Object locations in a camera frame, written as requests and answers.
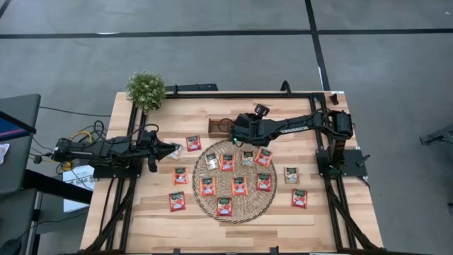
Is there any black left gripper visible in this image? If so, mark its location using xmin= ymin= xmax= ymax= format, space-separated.
xmin=139 ymin=130 xmax=177 ymax=174

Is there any beige vanilla tea packet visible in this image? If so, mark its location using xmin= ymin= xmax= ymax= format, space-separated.
xmin=241 ymin=150 xmax=256 ymax=167
xmin=168 ymin=143 xmax=184 ymax=161
xmin=204 ymin=152 xmax=220 ymax=171
xmin=284 ymin=166 xmax=300 ymax=185

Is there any orange peach tea packet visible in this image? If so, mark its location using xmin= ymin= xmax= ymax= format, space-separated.
xmin=219 ymin=153 xmax=236 ymax=173
xmin=173 ymin=166 xmax=190 ymax=186
xmin=231 ymin=176 xmax=249 ymax=197
xmin=254 ymin=147 xmax=274 ymax=168
xmin=199 ymin=176 xmax=217 ymax=197

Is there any wooden compartment box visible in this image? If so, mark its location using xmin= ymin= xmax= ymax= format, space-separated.
xmin=207 ymin=118 xmax=234 ymax=139

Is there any green potted plant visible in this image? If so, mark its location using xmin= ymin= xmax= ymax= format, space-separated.
xmin=125 ymin=70 xmax=167 ymax=114

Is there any round woven placemat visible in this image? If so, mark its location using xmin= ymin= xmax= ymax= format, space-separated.
xmin=192 ymin=138 xmax=278 ymax=225

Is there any white printed paper sheet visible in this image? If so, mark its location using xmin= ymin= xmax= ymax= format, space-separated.
xmin=62 ymin=164 xmax=96 ymax=213

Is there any black crossbar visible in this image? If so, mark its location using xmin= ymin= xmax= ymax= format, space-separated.
xmin=23 ymin=169 xmax=93 ymax=205

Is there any grey desk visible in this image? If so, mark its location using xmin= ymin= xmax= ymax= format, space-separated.
xmin=0 ymin=93 xmax=42 ymax=255

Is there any laptop with blue screen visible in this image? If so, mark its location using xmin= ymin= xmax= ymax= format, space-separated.
xmin=0 ymin=110 xmax=38 ymax=142

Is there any small white paper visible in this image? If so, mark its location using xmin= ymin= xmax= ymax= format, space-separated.
xmin=0 ymin=143 xmax=11 ymax=166

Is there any black computer mouse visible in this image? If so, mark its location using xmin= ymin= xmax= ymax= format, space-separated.
xmin=0 ymin=239 xmax=23 ymax=255

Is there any black stand leg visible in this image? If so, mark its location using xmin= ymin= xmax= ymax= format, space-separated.
xmin=419 ymin=122 xmax=453 ymax=146

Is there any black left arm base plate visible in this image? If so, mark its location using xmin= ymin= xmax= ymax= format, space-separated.
xmin=93 ymin=164 xmax=142 ymax=179

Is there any yellow cable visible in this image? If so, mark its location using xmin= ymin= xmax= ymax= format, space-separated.
xmin=63 ymin=130 xmax=93 ymax=171

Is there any thin black floor cable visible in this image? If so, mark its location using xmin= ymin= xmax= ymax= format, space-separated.
xmin=38 ymin=105 xmax=113 ymax=118

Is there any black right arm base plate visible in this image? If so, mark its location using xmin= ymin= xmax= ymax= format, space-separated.
xmin=316 ymin=148 xmax=368 ymax=179

